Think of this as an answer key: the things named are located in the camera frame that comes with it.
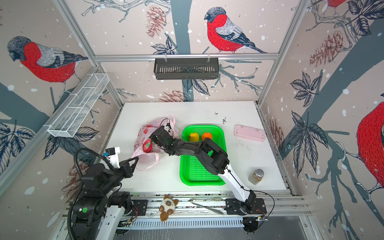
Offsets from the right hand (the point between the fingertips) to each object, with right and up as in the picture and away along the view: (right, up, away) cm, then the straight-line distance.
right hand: (148, 135), depth 91 cm
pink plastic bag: (0, +3, -5) cm, 6 cm away
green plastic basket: (+28, -21, -6) cm, 35 cm away
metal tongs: (+42, -31, -15) cm, 54 cm away
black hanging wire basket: (+23, +46, +13) cm, 53 cm away
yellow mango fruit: (+28, -2, +3) cm, 29 cm away
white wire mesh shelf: (-33, +12, -18) cm, 39 cm away
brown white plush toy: (+16, -33, -20) cm, 41 cm away
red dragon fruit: (+1, -6, -4) cm, 7 cm away
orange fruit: (+36, 0, +3) cm, 37 cm away
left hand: (+3, -8, -24) cm, 25 cm away
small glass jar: (+61, -19, -17) cm, 66 cm away
